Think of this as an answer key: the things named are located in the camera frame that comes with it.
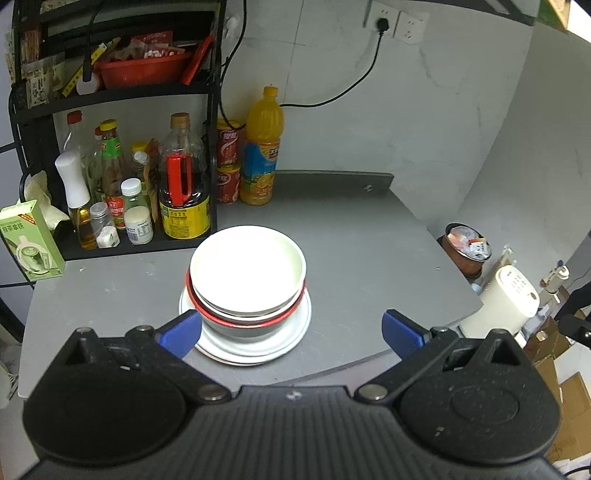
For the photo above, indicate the small white jar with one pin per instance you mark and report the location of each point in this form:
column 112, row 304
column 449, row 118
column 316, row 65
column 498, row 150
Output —
column 136, row 214

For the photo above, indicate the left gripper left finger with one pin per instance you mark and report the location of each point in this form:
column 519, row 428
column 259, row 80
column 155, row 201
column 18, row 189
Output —
column 161, row 351

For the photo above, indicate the cream rice cooker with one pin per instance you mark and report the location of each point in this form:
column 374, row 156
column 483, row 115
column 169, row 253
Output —
column 509, row 301

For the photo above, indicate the pale green bowl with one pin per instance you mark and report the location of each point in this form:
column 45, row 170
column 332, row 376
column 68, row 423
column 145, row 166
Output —
column 248, row 269
column 249, row 316

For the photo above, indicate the red soda can lower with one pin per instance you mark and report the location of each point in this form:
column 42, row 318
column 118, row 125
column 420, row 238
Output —
column 228, row 180

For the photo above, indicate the soy sauce bottle red handle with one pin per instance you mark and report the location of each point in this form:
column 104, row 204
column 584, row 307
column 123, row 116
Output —
column 184, row 184

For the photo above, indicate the red plastic basket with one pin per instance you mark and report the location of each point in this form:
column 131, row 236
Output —
column 126, row 74

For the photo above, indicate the green tea carton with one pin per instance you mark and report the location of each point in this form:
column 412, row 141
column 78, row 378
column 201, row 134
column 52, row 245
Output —
column 30, row 241

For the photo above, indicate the white bakery plate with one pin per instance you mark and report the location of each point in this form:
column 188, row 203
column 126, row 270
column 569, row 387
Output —
column 293, row 332

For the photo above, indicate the red rimmed bowl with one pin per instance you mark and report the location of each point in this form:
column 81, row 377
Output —
column 243, row 328

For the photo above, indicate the red soda can upper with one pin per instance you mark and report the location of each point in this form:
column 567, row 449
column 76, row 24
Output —
column 227, row 143

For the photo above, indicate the brown pot with packets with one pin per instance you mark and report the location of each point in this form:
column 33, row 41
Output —
column 468, row 249

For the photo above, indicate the black kitchen rack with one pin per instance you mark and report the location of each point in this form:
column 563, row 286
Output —
column 75, row 30

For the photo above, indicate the red soda can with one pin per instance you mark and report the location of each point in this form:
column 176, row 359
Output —
column 227, row 143
column 228, row 180

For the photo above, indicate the white capped oil bottle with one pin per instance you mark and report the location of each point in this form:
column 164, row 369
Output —
column 68, row 165

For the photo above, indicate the small clear spice jar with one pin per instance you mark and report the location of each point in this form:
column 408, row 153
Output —
column 104, row 230

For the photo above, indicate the cardboard box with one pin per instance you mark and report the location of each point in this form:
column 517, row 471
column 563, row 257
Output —
column 564, row 365

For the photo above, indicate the orange juice bottle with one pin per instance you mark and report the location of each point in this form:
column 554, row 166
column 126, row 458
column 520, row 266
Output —
column 263, row 129

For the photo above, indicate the green label vinegar bottle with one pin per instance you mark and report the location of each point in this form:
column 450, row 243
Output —
column 113, row 170

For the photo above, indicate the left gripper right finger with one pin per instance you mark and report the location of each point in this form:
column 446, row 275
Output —
column 423, row 352

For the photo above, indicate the white wall socket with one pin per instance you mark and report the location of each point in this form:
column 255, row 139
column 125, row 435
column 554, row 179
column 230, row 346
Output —
column 407, row 26

